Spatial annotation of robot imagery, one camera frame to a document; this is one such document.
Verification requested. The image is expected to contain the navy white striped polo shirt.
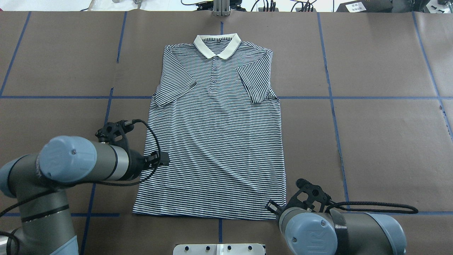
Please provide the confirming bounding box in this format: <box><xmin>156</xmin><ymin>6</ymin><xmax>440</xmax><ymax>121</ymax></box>
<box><xmin>132</xmin><ymin>34</ymin><xmax>286</xmax><ymax>221</ymax></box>

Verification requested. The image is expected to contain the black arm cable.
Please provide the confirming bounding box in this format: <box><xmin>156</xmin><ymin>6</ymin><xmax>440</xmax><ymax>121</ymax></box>
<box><xmin>0</xmin><ymin>119</ymin><xmax>162</xmax><ymax>255</ymax></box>
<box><xmin>324</xmin><ymin>201</ymin><xmax>419</xmax><ymax>214</ymax></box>

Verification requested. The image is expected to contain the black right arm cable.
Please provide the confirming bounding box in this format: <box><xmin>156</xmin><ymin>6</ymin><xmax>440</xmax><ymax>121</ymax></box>
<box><xmin>324</xmin><ymin>201</ymin><xmax>419</xmax><ymax>214</ymax></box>

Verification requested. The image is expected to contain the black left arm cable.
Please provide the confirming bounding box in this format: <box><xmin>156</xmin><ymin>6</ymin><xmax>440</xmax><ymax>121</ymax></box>
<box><xmin>0</xmin><ymin>119</ymin><xmax>162</xmax><ymax>255</ymax></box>

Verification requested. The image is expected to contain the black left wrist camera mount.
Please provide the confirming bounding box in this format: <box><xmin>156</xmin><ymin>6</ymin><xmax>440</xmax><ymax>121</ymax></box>
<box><xmin>95</xmin><ymin>120</ymin><xmax>134</xmax><ymax>147</ymax></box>

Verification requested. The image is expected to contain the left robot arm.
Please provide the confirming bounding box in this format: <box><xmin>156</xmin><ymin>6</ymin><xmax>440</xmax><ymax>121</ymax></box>
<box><xmin>1</xmin><ymin>136</ymin><xmax>170</xmax><ymax>255</ymax></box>

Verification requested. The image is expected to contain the black box with labels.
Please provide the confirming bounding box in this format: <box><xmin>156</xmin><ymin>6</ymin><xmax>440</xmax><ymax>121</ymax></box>
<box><xmin>335</xmin><ymin>0</ymin><xmax>393</xmax><ymax>13</ymax></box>

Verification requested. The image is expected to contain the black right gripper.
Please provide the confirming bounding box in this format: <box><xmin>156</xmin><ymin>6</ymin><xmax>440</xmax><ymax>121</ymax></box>
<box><xmin>265</xmin><ymin>199</ymin><xmax>288</xmax><ymax>217</ymax></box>

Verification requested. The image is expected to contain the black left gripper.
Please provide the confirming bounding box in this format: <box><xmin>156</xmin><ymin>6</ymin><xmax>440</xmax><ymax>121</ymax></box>
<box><xmin>133</xmin><ymin>151</ymin><xmax>170</xmax><ymax>179</ymax></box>

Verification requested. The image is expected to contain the aluminium frame post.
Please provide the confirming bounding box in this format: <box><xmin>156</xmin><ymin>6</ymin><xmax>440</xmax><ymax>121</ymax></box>
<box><xmin>212</xmin><ymin>0</ymin><xmax>231</xmax><ymax>16</ymax></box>

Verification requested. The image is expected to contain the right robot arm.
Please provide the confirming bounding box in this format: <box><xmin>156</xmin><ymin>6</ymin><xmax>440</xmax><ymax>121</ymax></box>
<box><xmin>265</xmin><ymin>200</ymin><xmax>407</xmax><ymax>255</ymax></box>

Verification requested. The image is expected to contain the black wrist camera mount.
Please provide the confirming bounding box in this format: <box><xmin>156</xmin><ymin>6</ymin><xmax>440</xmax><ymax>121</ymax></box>
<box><xmin>95</xmin><ymin>120</ymin><xmax>134</xmax><ymax>147</ymax></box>
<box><xmin>285</xmin><ymin>178</ymin><xmax>334</xmax><ymax>213</ymax></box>

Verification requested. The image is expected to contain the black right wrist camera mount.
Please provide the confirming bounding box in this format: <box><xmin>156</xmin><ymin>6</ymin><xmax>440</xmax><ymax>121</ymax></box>
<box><xmin>285</xmin><ymin>178</ymin><xmax>334</xmax><ymax>213</ymax></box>

